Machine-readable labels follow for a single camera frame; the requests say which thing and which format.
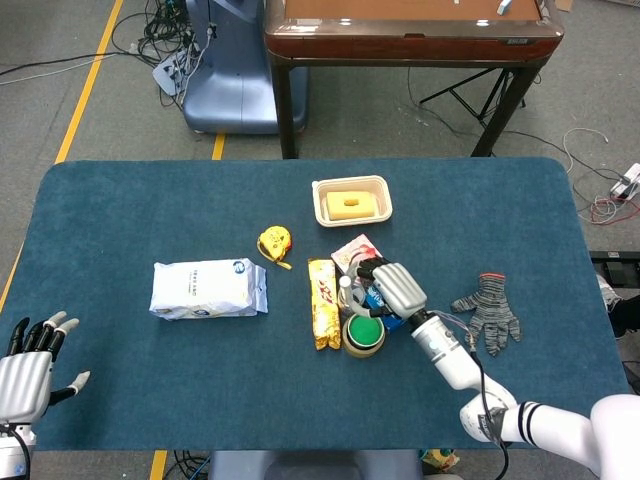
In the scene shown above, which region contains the black cable bundle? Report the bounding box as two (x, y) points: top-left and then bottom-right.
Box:
(109, 0), (201, 109)

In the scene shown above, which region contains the white power adapter block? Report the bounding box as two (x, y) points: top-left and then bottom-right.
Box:
(608, 162), (640, 201)

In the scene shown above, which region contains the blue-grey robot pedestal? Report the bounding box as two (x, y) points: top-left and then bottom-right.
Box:
(182, 0), (309, 135)

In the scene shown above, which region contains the yellow snack bar packet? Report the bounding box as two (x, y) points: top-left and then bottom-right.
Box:
(307, 257), (343, 352)

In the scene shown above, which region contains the white thin cable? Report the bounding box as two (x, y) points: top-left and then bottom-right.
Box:
(563, 127), (614, 169)

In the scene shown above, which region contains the red cable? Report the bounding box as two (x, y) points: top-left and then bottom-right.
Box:
(589, 197), (640, 226)

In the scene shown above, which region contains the yellow tape measure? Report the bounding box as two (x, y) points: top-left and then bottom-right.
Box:
(256, 225), (295, 272)

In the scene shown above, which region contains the grey-blue robot torso base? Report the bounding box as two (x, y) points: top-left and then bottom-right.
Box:
(207, 449), (424, 480)

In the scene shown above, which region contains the white power strip with plugs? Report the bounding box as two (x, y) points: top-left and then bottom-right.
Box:
(152, 49), (194, 96)

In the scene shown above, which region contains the blue table mat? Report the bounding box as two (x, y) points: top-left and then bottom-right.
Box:
(0, 157), (632, 452)

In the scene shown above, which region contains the black tripod stand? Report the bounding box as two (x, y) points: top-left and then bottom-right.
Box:
(418, 67), (527, 126)

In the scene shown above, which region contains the cream plastic tray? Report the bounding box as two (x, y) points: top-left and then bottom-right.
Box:
(311, 174), (394, 229)

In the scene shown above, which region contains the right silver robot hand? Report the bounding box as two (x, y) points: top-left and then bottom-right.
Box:
(355, 257), (429, 321)

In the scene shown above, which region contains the yellow green packet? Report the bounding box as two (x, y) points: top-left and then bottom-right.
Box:
(422, 448), (461, 474)

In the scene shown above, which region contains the white tissue pack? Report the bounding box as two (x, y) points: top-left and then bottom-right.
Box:
(148, 257), (269, 322)

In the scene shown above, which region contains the grey knitted work glove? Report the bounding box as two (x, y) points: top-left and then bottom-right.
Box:
(450, 272), (522, 358)

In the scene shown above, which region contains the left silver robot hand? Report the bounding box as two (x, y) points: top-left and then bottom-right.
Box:
(0, 310), (92, 422)

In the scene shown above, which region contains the long black floor cable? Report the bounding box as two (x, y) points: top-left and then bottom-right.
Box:
(407, 67), (624, 201)

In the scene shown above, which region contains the black and white shoe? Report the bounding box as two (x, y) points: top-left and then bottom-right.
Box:
(597, 274), (640, 341)

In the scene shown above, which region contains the yellow sponge block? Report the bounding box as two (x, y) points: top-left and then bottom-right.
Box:
(322, 190), (377, 222)

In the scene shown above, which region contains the brown wooden game table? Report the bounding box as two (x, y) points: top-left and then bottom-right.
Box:
(263, 0), (565, 160)

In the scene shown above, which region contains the green-topped beige jar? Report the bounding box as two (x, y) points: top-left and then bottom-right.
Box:
(341, 310), (387, 359)

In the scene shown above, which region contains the clear plastic tube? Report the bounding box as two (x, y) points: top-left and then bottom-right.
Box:
(338, 275), (361, 309)

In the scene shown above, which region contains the blue cookie box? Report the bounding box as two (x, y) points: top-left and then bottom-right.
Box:
(330, 233), (409, 334)

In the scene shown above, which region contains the black metal frame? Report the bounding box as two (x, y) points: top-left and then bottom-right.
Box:
(589, 249), (640, 289)

